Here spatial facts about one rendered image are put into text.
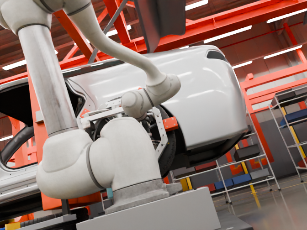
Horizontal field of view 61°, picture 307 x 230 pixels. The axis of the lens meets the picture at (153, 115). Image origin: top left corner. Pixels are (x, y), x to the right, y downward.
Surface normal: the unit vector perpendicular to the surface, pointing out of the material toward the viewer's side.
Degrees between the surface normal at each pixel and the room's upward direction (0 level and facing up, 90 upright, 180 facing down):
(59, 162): 101
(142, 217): 90
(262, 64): 90
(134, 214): 90
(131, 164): 94
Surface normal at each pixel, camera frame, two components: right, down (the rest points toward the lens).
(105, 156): -0.33, -0.25
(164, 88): 0.29, 0.37
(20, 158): -0.12, -0.29
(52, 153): -0.27, -0.04
